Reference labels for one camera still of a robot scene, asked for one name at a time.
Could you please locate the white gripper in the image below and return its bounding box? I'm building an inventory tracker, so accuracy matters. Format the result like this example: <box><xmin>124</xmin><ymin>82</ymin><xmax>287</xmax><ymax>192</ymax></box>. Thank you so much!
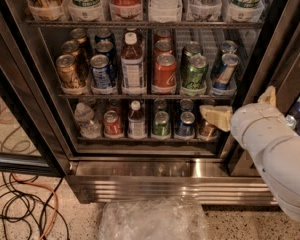
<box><xmin>199</xmin><ymin>86</ymin><xmax>295</xmax><ymax>156</ymax></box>

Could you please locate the redbull can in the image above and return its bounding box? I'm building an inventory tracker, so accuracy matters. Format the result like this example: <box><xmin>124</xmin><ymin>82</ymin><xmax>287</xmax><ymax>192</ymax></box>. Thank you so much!
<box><xmin>213</xmin><ymin>53</ymin><xmax>240</xmax><ymax>90</ymax></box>
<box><xmin>212</xmin><ymin>40</ymin><xmax>238</xmax><ymax>72</ymax></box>

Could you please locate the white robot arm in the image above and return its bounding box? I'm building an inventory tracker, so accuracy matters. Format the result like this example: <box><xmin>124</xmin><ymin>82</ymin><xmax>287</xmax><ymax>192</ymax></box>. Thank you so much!
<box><xmin>199</xmin><ymin>86</ymin><xmax>300</xmax><ymax>222</ymax></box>

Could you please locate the gold can bottom shelf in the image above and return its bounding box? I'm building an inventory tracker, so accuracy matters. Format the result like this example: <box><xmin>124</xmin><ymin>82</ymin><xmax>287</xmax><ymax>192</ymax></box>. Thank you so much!
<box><xmin>199</xmin><ymin>119</ymin><xmax>217</xmax><ymax>138</ymax></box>

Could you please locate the front green can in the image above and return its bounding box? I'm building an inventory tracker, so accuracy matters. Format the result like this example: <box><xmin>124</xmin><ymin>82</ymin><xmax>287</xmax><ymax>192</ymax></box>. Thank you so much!
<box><xmin>182</xmin><ymin>54</ymin><xmax>208</xmax><ymax>90</ymax></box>

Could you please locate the blue can bottom shelf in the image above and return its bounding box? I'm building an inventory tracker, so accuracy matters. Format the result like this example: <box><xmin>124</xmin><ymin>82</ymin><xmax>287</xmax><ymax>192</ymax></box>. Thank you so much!
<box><xmin>176</xmin><ymin>111</ymin><xmax>195</xmax><ymax>137</ymax></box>

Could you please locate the rear green can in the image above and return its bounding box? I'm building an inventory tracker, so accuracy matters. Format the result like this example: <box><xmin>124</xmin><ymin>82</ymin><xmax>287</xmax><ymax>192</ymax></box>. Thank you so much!
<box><xmin>181</xmin><ymin>41</ymin><xmax>203</xmax><ymax>66</ymax></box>

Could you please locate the green can bottom shelf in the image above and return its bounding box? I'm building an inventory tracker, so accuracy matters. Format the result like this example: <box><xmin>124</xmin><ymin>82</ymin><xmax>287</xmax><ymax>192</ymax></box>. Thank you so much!
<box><xmin>152</xmin><ymin>111</ymin><xmax>170</xmax><ymax>136</ymax></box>

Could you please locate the front red cola can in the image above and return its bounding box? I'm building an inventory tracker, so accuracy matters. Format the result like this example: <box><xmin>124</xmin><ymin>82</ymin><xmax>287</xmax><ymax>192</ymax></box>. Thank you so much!
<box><xmin>153</xmin><ymin>53</ymin><xmax>176</xmax><ymax>88</ymax></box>

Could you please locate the red cola can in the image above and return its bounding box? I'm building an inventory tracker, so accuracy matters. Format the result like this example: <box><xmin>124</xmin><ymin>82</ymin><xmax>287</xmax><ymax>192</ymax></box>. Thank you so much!
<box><xmin>154</xmin><ymin>40</ymin><xmax>173</xmax><ymax>55</ymax></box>
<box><xmin>154</xmin><ymin>29</ymin><xmax>172</xmax><ymax>41</ymax></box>
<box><xmin>153</xmin><ymin>53</ymin><xmax>176</xmax><ymax>88</ymax></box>

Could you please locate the middle red cola can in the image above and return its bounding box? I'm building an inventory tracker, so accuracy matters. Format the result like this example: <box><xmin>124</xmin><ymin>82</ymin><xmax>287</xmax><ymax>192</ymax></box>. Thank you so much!
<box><xmin>154</xmin><ymin>40</ymin><xmax>173</xmax><ymax>55</ymax></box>

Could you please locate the rear red cola can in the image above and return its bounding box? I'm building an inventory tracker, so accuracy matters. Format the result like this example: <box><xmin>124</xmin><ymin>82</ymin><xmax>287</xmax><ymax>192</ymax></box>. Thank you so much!
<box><xmin>154</xmin><ymin>29</ymin><xmax>172</xmax><ymax>41</ymax></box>

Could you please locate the brown tea bottle bottom shelf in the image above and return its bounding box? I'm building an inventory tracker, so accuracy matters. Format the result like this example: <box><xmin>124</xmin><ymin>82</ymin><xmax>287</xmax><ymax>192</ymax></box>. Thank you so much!
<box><xmin>128</xmin><ymin>100</ymin><xmax>146</xmax><ymax>139</ymax></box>

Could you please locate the brown tea bottle shelf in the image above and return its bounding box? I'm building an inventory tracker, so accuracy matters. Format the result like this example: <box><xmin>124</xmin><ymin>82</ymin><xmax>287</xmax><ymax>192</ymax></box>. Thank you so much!
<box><xmin>121</xmin><ymin>32</ymin><xmax>145</xmax><ymax>88</ymax></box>
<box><xmin>128</xmin><ymin>100</ymin><xmax>146</xmax><ymax>139</ymax></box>

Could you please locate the brown tea bottle middle shelf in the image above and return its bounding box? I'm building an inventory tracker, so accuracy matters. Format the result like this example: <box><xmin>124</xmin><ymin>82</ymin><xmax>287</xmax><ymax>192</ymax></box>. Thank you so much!
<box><xmin>121</xmin><ymin>32</ymin><xmax>145</xmax><ymax>88</ymax></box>

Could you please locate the red can bottom shelf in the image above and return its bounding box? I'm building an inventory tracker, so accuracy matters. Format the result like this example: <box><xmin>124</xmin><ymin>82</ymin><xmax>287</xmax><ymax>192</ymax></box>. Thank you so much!
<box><xmin>103</xmin><ymin>110</ymin><xmax>123</xmax><ymax>135</ymax></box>

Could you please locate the stainless steel drinks fridge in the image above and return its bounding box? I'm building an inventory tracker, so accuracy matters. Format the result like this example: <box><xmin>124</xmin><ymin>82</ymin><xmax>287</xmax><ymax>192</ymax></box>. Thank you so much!
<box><xmin>0</xmin><ymin>0</ymin><xmax>300</xmax><ymax>206</ymax></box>

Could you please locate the front blue pepsi can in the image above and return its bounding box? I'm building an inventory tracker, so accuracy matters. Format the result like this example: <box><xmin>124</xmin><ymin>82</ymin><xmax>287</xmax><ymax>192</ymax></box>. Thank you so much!
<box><xmin>90</xmin><ymin>54</ymin><xmax>115</xmax><ymax>89</ymax></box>

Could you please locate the blue pepsi can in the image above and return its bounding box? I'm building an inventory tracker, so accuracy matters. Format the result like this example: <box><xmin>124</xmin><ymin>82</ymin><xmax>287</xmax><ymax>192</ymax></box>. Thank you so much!
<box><xmin>95</xmin><ymin>41</ymin><xmax>116</xmax><ymax>60</ymax></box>
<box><xmin>94</xmin><ymin>28</ymin><xmax>115</xmax><ymax>44</ymax></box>
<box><xmin>90</xmin><ymin>54</ymin><xmax>115</xmax><ymax>89</ymax></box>

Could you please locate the middle blue pepsi can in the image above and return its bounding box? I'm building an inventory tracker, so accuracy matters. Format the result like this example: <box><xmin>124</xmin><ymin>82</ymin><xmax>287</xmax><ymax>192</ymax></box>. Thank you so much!
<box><xmin>95</xmin><ymin>41</ymin><xmax>116</xmax><ymax>60</ymax></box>

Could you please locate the rear blue pepsi can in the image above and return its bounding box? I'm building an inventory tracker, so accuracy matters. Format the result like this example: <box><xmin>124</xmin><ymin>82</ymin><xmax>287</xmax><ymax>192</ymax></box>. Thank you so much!
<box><xmin>94</xmin><ymin>28</ymin><xmax>115</xmax><ymax>44</ymax></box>

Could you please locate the rear gold can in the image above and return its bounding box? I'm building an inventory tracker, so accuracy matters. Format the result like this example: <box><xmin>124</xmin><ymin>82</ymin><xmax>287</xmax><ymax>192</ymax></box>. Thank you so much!
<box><xmin>70</xmin><ymin>28</ymin><xmax>91</xmax><ymax>50</ymax></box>

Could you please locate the middle gold can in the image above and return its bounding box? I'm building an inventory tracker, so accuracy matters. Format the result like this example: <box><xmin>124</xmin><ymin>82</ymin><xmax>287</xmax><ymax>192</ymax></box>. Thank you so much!
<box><xmin>61</xmin><ymin>40</ymin><xmax>86</xmax><ymax>64</ymax></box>

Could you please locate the front gold can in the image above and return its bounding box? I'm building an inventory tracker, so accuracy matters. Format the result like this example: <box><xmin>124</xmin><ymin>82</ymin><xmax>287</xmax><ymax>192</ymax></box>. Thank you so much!
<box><xmin>56</xmin><ymin>54</ymin><xmax>85</xmax><ymax>89</ymax></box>

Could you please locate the open glass fridge door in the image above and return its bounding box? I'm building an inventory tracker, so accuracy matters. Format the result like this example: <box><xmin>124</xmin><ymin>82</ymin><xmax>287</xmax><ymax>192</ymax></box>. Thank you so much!
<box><xmin>0</xmin><ymin>8</ymin><xmax>70</xmax><ymax>177</ymax></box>

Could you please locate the clear plastic wrap bundle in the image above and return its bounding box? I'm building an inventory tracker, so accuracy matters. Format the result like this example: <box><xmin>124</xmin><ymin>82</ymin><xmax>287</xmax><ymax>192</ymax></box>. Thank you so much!
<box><xmin>98</xmin><ymin>197</ymin><xmax>208</xmax><ymax>240</ymax></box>

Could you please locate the clear water bottle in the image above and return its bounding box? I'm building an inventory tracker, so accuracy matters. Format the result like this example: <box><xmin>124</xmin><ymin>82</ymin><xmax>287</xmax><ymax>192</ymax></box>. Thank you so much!
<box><xmin>74</xmin><ymin>103</ymin><xmax>101</xmax><ymax>139</ymax></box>

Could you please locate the orange cable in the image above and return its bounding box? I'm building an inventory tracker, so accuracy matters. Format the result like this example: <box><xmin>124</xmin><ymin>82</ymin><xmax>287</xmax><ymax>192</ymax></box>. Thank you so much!
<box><xmin>11</xmin><ymin>173</ymin><xmax>60</xmax><ymax>240</ymax></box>

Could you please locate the black cable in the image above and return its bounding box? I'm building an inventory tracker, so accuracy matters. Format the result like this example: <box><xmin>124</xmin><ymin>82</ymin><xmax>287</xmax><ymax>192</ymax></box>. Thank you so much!
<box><xmin>0</xmin><ymin>171</ymin><xmax>71</xmax><ymax>240</ymax></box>

